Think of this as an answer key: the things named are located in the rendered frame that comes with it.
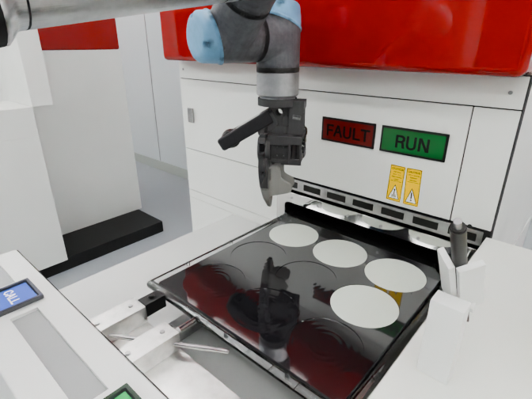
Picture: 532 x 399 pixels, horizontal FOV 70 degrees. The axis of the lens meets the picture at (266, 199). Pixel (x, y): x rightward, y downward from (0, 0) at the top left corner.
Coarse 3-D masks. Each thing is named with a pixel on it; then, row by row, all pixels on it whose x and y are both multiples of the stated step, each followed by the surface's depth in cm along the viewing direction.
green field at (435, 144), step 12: (384, 132) 69; (396, 132) 68; (408, 132) 66; (384, 144) 70; (396, 144) 68; (408, 144) 67; (420, 144) 65; (432, 144) 64; (444, 144) 63; (432, 156) 65
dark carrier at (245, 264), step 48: (192, 288) 61; (240, 288) 61; (288, 288) 61; (336, 288) 60; (432, 288) 60; (240, 336) 51; (288, 336) 51; (336, 336) 51; (384, 336) 50; (336, 384) 44
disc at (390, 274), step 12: (372, 264) 67; (384, 264) 67; (396, 264) 67; (408, 264) 67; (372, 276) 64; (384, 276) 64; (396, 276) 64; (408, 276) 64; (420, 276) 64; (384, 288) 60; (396, 288) 60; (408, 288) 60; (420, 288) 60
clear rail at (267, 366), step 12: (156, 288) 60; (168, 300) 58; (180, 300) 57; (192, 312) 55; (204, 324) 53; (216, 324) 52; (228, 336) 50; (240, 348) 48; (252, 348) 48; (252, 360) 47; (264, 360) 46; (276, 372) 45; (288, 384) 44; (300, 384) 43; (300, 396) 43; (312, 396) 42
